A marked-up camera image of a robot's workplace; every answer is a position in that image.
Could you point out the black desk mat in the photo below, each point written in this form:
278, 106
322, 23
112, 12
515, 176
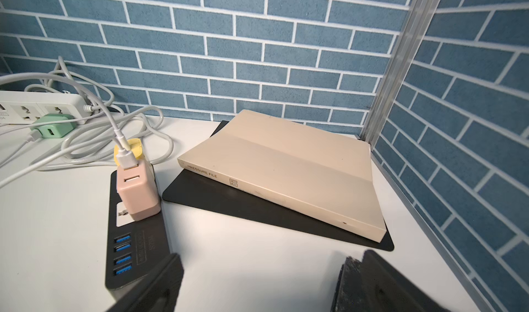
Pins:
194, 190

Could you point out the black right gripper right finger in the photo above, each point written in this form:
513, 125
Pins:
372, 284

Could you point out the yellow USB charger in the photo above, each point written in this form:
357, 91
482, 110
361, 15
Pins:
136, 147

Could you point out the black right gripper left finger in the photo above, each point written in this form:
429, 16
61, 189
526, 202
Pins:
158, 291

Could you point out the white power strip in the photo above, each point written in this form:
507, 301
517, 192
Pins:
18, 108

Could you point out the black USB power strip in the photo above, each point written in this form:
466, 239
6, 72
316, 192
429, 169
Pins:
133, 248

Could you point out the pink USB charger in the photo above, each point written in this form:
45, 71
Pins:
137, 189

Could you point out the green USB charger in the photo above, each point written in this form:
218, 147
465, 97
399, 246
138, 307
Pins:
55, 125

